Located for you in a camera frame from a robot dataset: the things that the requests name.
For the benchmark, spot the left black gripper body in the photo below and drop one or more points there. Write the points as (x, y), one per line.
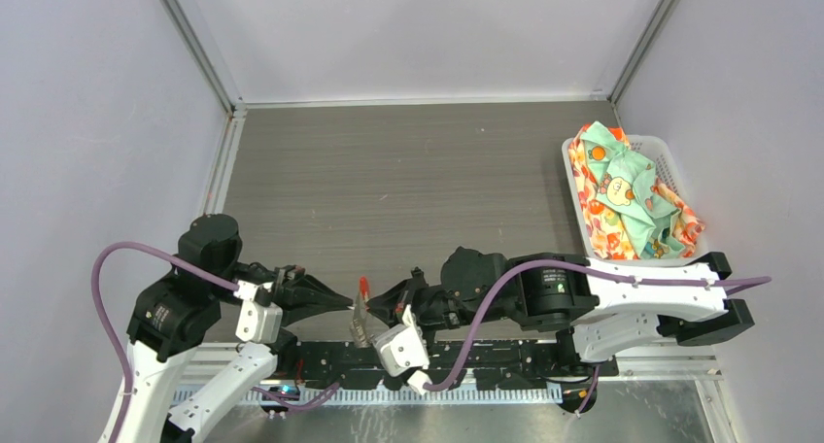
(280, 277)

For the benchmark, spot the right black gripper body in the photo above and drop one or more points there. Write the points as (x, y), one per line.
(432, 304)

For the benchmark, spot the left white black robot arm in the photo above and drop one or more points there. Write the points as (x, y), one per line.
(172, 316)

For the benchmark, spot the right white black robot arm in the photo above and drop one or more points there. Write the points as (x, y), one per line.
(595, 308)

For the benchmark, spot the colourful patterned cloth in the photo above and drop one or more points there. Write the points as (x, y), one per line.
(629, 212)

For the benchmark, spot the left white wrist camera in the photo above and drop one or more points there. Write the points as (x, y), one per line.
(260, 317)

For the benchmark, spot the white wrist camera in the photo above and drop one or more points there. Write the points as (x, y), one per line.
(260, 317)
(402, 352)

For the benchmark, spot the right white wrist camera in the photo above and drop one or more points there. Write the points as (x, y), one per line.
(402, 352)

